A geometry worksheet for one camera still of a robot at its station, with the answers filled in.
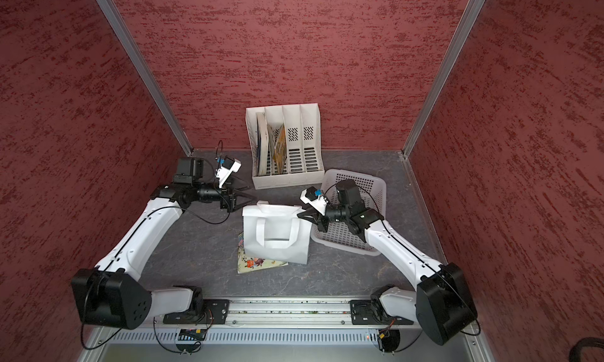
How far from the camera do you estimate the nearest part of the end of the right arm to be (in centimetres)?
68

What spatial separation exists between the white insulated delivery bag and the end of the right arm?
0.07ft

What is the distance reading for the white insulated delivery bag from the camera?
0.71 metres
